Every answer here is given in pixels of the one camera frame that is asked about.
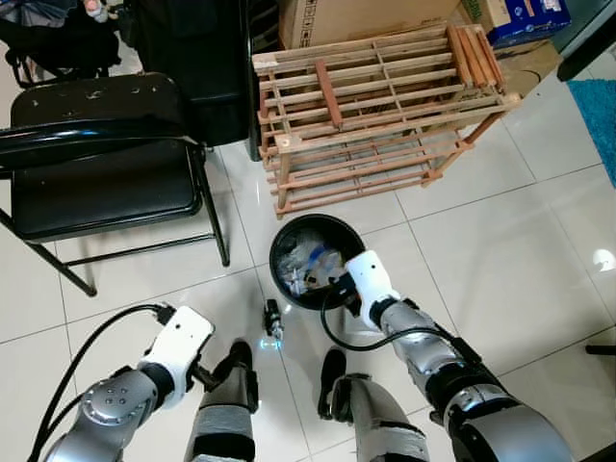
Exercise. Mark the round black rubbish bin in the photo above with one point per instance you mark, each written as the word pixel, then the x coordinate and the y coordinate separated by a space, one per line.
pixel 286 245

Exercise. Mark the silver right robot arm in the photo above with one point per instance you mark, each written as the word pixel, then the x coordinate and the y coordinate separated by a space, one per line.
pixel 433 356

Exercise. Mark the robot leg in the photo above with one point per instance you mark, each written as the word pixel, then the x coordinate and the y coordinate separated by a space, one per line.
pixel 380 423
pixel 221 423

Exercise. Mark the black fabric bag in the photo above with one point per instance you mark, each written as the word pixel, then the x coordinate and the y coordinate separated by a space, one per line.
pixel 58 43

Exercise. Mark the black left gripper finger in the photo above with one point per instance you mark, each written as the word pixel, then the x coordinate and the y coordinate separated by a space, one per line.
pixel 233 363

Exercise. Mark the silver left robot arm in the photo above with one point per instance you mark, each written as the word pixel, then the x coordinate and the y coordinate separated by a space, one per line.
pixel 111 404

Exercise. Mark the crumpled clear plastic trash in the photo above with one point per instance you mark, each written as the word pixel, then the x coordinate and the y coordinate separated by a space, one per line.
pixel 313 260

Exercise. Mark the black furniture foot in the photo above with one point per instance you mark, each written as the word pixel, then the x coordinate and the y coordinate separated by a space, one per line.
pixel 602 348

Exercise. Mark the small black device blue light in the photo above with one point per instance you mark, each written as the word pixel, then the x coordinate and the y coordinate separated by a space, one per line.
pixel 273 318

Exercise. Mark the wooden slatted shoe rack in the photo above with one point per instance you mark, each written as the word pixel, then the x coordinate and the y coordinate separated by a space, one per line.
pixel 385 96

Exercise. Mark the blue printed carton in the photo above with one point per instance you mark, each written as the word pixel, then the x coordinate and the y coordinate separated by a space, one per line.
pixel 529 24

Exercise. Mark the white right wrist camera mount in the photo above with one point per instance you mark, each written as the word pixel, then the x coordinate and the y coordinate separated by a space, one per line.
pixel 371 279

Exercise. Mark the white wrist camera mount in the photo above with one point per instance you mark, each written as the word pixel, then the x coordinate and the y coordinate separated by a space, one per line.
pixel 371 279
pixel 178 342

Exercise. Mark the black computer tower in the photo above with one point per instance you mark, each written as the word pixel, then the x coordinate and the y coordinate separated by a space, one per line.
pixel 197 67

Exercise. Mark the large brown cardboard box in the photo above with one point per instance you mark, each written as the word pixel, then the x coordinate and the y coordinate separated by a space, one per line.
pixel 366 19

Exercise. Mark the glossy black table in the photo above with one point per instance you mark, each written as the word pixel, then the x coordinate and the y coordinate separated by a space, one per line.
pixel 589 46

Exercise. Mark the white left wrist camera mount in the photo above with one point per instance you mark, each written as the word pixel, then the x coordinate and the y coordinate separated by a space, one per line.
pixel 178 342

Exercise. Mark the black folding chair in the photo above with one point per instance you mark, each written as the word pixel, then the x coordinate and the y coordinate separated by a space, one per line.
pixel 96 188

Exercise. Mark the teal floor mat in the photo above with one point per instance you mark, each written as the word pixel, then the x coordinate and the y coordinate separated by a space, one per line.
pixel 597 125

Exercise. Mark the robot right leg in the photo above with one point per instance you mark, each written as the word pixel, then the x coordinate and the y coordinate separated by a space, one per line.
pixel 380 423

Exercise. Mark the robot left leg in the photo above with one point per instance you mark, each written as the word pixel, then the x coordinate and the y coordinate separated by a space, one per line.
pixel 221 423

